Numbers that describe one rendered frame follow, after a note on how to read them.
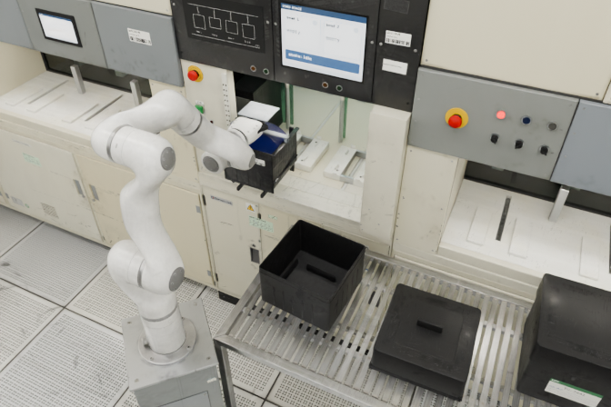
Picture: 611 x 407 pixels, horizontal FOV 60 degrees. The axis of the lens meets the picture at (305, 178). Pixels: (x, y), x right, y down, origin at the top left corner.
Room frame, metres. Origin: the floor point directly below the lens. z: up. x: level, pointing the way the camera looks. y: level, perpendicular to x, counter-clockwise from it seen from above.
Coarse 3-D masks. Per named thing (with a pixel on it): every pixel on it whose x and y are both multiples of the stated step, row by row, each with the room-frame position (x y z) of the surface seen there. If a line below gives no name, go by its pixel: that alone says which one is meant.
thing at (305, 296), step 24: (288, 240) 1.35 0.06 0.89; (312, 240) 1.39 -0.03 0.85; (336, 240) 1.34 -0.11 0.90; (264, 264) 1.22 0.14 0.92; (288, 264) 1.35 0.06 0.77; (312, 264) 1.35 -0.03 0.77; (336, 264) 1.34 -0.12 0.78; (360, 264) 1.26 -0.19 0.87; (264, 288) 1.18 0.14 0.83; (288, 288) 1.13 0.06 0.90; (312, 288) 1.23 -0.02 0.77; (336, 288) 1.10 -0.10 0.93; (288, 312) 1.13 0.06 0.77; (312, 312) 1.08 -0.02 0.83; (336, 312) 1.10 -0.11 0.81
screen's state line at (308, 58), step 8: (288, 56) 1.60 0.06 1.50; (296, 56) 1.58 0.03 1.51; (304, 56) 1.57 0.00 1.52; (312, 56) 1.56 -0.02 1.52; (320, 56) 1.55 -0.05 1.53; (312, 64) 1.56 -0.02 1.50; (320, 64) 1.55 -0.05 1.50; (328, 64) 1.54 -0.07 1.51; (336, 64) 1.52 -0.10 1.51; (344, 64) 1.51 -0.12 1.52; (352, 64) 1.50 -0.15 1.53; (352, 72) 1.50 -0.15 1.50
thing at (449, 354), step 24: (408, 288) 1.16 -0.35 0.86; (408, 312) 1.06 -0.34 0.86; (432, 312) 1.06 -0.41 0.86; (456, 312) 1.06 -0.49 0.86; (480, 312) 1.06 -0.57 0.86; (384, 336) 0.97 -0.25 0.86; (408, 336) 0.97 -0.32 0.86; (432, 336) 0.97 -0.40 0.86; (456, 336) 0.97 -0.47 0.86; (384, 360) 0.91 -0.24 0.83; (408, 360) 0.89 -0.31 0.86; (432, 360) 0.89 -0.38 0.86; (456, 360) 0.89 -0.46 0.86; (432, 384) 0.85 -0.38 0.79; (456, 384) 0.82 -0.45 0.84
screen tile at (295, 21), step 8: (288, 16) 1.59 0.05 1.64; (296, 16) 1.58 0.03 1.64; (304, 16) 1.57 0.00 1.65; (288, 24) 1.59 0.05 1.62; (296, 24) 1.58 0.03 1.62; (304, 24) 1.57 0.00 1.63; (320, 24) 1.55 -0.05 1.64; (312, 32) 1.56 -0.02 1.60; (288, 40) 1.60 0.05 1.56; (296, 40) 1.58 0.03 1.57; (304, 40) 1.57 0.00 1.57; (312, 40) 1.56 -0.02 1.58; (304, 48) 1.57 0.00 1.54; (312, 48) 1.56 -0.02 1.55
